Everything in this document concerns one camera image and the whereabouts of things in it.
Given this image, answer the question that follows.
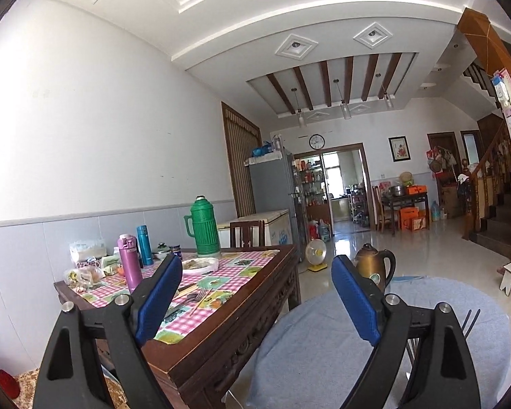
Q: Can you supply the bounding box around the wooden side table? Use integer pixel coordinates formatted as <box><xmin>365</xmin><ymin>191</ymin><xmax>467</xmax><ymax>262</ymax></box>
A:
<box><xmin>382</xmin><ymin>192</ymin><xmax>431</xmax><ymax>234</ymax></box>

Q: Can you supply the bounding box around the green thermos jug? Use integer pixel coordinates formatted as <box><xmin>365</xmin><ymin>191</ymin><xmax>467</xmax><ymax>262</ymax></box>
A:
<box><xmin>183</xmin><ymin>196</ymin><xmax>220</xmax><ymax>257</ymax></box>

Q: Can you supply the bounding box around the white chest freezer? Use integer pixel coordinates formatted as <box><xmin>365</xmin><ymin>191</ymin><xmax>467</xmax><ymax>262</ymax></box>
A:
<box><xmin>216</xmin><ymin>209</ymin><xmax>294</xmax><ymax>248</ymax></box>

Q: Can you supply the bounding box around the small white fan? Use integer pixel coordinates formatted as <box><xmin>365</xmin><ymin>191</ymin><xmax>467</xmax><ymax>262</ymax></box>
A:
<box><xmin>305</xmin><ymin>239</ymin><xmax>328</xmax><ymax>272</ymax></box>

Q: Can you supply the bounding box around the gold electric kettle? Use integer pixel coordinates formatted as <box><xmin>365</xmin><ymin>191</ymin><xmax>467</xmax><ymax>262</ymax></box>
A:
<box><xmin>353</xmin><ymin>243</ymin><xmax>397</xmax><ymax>293</ymax></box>

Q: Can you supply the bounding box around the grey refrigerator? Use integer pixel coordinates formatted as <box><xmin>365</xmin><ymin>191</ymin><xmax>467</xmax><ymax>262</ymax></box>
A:
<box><xmin>244</xmin><ymin>149</ymin><xmax>308</xmax><ymax>262</ymax></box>

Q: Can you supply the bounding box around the white plate with food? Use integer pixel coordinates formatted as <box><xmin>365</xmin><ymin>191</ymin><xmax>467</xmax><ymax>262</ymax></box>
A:
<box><xmin>182</xmin><ymin>257</ymin><xmax>219</xmax><ymax>275</ymax></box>

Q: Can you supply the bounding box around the orange box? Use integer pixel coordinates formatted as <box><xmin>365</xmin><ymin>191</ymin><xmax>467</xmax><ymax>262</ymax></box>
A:
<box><xmin>406</xmin><ymin>185</ymin><xmax>427</xmax><ymax>195</ymax></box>

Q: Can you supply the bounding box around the framed wall picture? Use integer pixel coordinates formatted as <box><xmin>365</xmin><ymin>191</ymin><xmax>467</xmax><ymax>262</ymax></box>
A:
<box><xmin>389</xmin><ymin>136</ymin><xmax>411</xmax><ymax>163</ymax></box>

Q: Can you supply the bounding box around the wooden slatted door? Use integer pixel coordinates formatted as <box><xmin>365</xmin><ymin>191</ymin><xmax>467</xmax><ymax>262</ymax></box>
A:
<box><xmin>221</xmin><ymin>103</ymin><xmax>262</xmax><ymax>217</ymax></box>

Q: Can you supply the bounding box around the wooden chair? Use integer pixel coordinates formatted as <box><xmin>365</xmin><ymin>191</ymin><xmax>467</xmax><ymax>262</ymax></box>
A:
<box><xmin>230</xmin><ymin>221</ymin><xmax>266</xmax><ymax>248</ymax></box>

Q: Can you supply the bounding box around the round wall clock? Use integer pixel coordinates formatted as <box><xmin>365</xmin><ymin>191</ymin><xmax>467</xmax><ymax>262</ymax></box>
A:
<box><xmin>308</xmin><ymin>134</ymin><xmax>326</xmax><ymax>151</ymax></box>

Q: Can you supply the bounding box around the grey round table cloth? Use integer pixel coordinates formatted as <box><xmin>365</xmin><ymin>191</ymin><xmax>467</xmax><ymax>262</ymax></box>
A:
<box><xmin>247</xmin><ymin>277</ymin><xmax>511</xmax><ymax>408</ymax></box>

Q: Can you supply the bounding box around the blue thermos bottle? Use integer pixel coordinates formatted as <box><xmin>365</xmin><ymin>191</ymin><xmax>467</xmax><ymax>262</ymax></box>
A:
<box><xmin>136</xmin><ymin>225</ymin><xmax>154</xmax><ymax>266</ymax></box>

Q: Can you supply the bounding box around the wooden staircase railing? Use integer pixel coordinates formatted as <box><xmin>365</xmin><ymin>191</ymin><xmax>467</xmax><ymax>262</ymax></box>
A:
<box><xmin>463</xmin><ymin>123</ymin><xmax>511</xmax><ymax>239</ymax></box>

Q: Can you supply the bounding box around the purple thermos bottle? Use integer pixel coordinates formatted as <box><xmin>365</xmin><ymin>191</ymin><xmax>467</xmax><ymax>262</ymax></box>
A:
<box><xmin>117</xmin><ymin>233</ymin><xmax>143</xmax><ymax>292</ymax></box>

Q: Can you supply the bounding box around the dark carved wooden table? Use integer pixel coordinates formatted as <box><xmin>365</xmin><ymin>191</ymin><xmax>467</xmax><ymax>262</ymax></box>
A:
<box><xmin>64</xmin><ymin>246</ymin><xmax>301</xmax><ymax>408</ymax></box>

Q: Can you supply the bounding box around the dark chopstick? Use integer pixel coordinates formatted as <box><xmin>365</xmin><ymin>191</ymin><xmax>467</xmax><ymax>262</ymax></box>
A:
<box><xmin>463</xmin><ymin>309</ymin><xmax>481</xmax><ymax>339</ymax></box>
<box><xmin>461</xmin><ymin>309</ymin><xmax>473</xmax><ymax>333</ymax></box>

